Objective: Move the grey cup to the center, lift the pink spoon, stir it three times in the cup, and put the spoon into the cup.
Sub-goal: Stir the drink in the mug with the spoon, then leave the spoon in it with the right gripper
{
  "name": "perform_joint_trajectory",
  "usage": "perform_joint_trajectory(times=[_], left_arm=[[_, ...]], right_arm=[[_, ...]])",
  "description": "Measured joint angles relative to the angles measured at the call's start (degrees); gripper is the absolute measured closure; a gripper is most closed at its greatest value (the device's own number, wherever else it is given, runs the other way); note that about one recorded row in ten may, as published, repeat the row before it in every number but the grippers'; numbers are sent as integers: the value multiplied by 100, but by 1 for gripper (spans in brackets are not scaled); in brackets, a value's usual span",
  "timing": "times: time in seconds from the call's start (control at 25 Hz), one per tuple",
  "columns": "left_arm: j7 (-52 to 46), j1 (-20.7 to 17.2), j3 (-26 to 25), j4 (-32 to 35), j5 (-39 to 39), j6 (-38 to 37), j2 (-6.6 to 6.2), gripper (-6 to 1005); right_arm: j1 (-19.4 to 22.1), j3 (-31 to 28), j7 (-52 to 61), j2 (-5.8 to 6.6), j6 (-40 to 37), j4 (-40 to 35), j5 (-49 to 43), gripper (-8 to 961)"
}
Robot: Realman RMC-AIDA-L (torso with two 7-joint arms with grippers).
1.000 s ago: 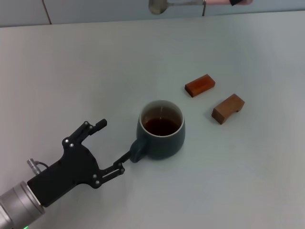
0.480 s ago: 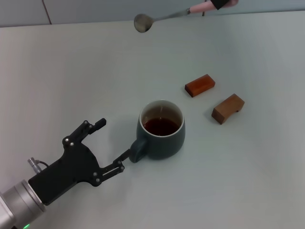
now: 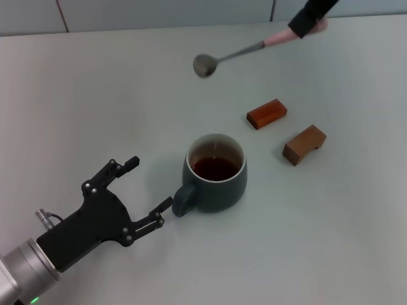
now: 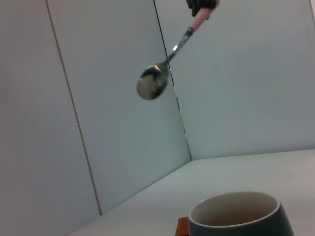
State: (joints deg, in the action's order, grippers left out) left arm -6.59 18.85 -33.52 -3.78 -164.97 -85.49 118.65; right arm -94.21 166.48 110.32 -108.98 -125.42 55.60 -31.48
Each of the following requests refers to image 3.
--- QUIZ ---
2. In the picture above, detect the grey ceramic cup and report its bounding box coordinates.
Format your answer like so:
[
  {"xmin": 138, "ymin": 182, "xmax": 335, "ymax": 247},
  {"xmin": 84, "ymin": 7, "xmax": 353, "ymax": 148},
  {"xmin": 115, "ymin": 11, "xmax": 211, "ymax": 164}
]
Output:
[{"xmin": 170, "ymin": 132, "xmax": 248, "ymax": 219}]

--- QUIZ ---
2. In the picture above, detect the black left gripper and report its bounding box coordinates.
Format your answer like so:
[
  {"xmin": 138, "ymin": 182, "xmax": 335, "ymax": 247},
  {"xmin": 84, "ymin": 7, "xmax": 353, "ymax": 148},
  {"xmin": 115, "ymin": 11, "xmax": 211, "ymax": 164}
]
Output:
[{"xmin": 36, "ymin": 155, "xmax": 174, "ymax": 273}]

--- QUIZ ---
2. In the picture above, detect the left gripper cable plug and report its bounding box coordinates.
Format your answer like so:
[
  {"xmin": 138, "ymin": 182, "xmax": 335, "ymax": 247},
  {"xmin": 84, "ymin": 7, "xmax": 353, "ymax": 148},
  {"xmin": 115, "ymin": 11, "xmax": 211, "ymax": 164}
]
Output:
[{"xmin": 34, "ymin": 208, "xmax": 64, "ymax": 229}]

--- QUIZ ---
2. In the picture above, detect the dark tea liquid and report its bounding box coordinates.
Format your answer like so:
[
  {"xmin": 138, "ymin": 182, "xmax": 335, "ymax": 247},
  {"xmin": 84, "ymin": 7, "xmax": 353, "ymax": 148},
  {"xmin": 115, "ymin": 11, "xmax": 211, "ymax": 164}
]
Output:
[{"xmin": 192, "ymin": 156, "xmax": 242, "ymax": 181}]

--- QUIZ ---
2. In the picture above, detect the reddish wooden block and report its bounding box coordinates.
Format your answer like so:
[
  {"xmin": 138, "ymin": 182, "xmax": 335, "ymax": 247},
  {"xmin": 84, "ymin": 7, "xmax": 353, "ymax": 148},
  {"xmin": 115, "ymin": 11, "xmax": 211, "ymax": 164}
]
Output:
[{"xmin": 246, "ymin": 98, "xmax": 289, "ymax": 131}]

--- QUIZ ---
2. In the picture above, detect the pink handled metal spoon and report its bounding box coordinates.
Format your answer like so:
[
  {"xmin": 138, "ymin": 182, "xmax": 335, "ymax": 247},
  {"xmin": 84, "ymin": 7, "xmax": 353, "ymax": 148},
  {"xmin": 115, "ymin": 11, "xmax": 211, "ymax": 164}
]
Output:
[{"xmin": 192, "ymin": 17, "xmax": 329, "ymax": 79}]

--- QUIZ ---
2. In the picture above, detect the light brown wooden rest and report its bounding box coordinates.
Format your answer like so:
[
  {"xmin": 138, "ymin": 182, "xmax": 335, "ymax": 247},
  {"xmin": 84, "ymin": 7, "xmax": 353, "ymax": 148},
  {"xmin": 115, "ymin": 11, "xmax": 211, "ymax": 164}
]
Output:
[{"xmin": 282, "ymin": 124, "xmax": 328, "ymax": 167}]

